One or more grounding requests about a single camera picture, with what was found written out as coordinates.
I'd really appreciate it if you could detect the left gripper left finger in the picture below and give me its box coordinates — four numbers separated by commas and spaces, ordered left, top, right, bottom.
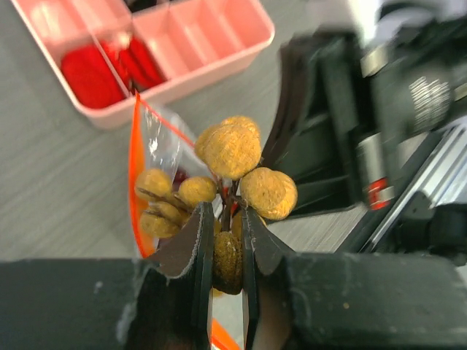
145, 203, 214, 349

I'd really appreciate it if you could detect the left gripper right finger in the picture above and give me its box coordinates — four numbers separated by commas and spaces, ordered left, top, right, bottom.
242, 208, 292, 349

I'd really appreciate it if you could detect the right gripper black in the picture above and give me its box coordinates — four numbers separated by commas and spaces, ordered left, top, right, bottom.
262, 28, 363, 218

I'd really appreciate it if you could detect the purple grape bunch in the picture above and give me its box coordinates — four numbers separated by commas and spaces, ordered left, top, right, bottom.
174, 168, 189, 184

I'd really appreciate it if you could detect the clear zip bag orange zipper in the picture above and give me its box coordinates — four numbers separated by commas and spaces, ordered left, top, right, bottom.
126, 98, 243, 349

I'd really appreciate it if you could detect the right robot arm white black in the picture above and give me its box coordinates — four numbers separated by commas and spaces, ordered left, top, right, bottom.
263, 1, 466, 259

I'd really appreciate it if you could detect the red rolled sock right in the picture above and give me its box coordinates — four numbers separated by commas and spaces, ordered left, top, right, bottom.
99, 33, 166, 93

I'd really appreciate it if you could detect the pink compartment organizer box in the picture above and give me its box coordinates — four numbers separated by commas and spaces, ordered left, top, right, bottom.
13, 1, 275, 129

